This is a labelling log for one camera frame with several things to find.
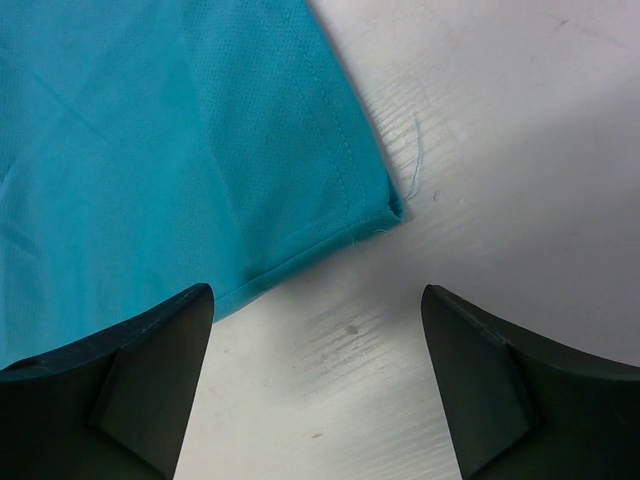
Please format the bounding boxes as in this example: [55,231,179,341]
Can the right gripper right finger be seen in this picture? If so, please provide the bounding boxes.
[421,285,639,479]

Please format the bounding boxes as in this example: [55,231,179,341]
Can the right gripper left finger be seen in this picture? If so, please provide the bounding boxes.
[1,284,214,479]

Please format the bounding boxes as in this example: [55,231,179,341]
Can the teal t-shirt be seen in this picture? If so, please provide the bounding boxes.
[1,1,403,365]

